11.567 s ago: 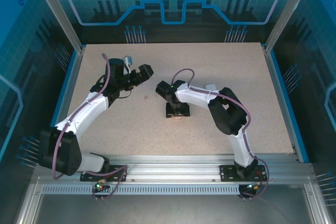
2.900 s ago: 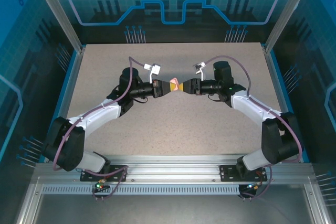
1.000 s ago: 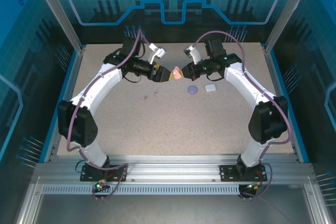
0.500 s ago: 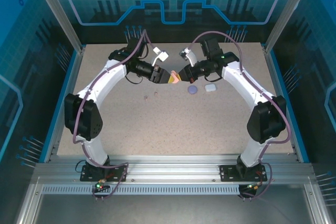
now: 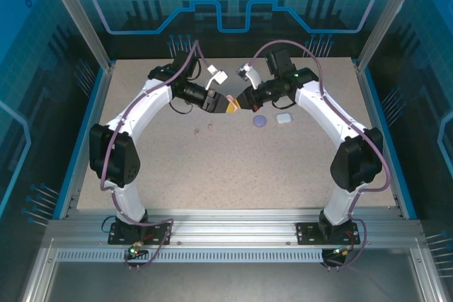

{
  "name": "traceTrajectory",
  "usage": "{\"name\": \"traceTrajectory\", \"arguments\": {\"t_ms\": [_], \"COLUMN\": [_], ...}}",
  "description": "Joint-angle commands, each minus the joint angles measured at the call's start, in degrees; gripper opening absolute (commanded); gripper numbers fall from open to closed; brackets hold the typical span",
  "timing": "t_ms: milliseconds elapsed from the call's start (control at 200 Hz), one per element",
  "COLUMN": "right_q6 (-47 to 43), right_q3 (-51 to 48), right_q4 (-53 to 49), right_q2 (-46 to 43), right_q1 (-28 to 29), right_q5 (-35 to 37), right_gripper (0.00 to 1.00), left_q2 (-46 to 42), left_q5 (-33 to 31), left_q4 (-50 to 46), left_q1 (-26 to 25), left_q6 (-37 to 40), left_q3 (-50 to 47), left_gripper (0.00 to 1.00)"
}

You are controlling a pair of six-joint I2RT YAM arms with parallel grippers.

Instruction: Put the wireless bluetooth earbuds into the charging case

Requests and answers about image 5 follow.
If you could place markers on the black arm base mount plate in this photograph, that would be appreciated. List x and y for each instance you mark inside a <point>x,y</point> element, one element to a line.
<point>306,233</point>
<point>155,236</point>

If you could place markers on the aluminium frame post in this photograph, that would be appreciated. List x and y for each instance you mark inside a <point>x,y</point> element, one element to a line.
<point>389,6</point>
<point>74,5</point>

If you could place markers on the blue table edge rail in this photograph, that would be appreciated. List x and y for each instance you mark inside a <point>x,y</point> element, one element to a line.
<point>80,139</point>
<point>377,104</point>

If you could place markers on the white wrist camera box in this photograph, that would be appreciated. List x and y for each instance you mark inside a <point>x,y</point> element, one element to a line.
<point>252,75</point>
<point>217,77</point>

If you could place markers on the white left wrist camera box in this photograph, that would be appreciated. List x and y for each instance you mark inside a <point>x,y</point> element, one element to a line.
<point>217,77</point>

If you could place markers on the purple round charging case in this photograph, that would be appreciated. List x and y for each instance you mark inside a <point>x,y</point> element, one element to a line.
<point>260,121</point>

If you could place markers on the aluminium extrusion rail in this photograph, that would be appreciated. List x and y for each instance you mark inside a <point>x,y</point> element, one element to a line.
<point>233,227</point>

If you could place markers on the printed blue side panel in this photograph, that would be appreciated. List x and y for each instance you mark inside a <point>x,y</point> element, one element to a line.
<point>28,68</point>
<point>424,68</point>

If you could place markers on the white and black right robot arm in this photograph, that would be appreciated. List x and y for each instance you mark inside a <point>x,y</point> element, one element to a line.
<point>325,107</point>

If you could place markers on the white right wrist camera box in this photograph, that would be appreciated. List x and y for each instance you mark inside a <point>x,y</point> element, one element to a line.
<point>252,75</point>

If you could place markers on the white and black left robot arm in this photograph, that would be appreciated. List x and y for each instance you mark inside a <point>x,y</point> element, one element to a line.
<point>148,104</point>

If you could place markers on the small connector with LED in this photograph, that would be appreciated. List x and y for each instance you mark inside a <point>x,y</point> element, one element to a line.
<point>342,251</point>
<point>133,251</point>

